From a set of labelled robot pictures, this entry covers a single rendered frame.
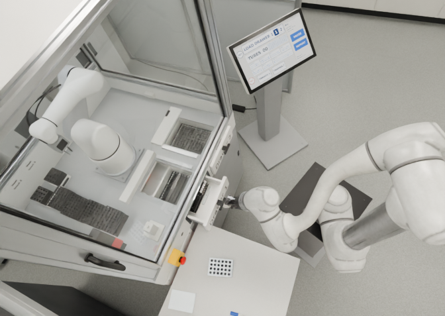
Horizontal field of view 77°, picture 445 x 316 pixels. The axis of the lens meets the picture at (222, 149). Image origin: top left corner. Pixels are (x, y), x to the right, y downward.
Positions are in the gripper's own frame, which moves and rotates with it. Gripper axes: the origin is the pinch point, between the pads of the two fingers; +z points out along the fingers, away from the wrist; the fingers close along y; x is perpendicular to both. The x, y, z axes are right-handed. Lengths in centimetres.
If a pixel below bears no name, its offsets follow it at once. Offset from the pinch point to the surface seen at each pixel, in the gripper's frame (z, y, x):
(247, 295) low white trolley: 1.0, -28.0, 35.5
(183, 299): 16, -4, 49
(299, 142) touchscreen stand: 62, -68, -98
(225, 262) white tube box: 7.7, -14.0, 25.6
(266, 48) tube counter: -10, 18, -93
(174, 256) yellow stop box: 10.3, 11.7, 33.0
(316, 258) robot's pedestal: 42, -99, -6
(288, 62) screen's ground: -9, 1, -96
